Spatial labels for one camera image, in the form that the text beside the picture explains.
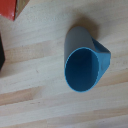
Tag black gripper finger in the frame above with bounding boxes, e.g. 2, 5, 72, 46
0, 34, 6, 71

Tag orange red carton box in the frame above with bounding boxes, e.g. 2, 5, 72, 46
0, 0, 18, 22

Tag blue plastic cup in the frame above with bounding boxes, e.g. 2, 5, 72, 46
63, 26, 112, 94

